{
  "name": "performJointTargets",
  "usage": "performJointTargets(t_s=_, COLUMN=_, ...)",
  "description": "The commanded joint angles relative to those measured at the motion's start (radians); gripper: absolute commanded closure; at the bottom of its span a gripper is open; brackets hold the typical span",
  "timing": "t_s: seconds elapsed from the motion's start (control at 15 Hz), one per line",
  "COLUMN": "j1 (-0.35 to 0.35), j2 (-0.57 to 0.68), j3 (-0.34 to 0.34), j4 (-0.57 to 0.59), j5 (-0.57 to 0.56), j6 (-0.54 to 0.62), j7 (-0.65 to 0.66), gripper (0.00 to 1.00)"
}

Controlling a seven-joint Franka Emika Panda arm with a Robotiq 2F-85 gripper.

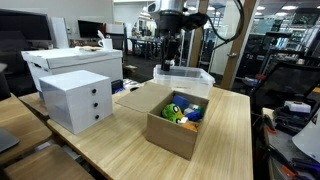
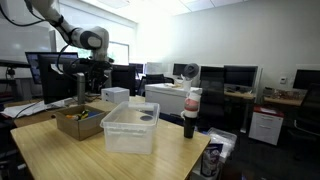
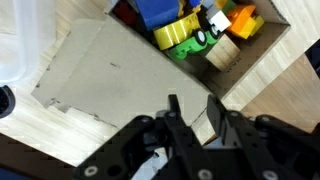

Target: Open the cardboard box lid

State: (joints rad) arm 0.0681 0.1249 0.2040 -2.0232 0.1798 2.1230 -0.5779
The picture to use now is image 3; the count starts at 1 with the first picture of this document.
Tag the white toy block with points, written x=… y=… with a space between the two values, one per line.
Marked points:
x=220 y=20

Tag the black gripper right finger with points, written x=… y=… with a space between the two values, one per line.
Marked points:
x=243 y=143

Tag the green toy car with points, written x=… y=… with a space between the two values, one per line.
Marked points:
x=188 y=46

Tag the blue toy block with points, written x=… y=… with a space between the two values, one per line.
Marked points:
x=156 y=11

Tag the brown cardboard box with label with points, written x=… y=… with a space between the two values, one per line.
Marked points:
x=133 y=73

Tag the small yellow toy block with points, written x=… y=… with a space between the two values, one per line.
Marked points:
x=256 y=26

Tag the plain wooden block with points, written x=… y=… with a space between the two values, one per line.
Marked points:
x=222 y=53

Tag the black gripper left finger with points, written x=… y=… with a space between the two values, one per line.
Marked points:
x=186 y=146

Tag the orange toy block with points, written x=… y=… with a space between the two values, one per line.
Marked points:
x=241 y=18

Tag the red toy block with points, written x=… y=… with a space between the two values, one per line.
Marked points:
x=124 y=11

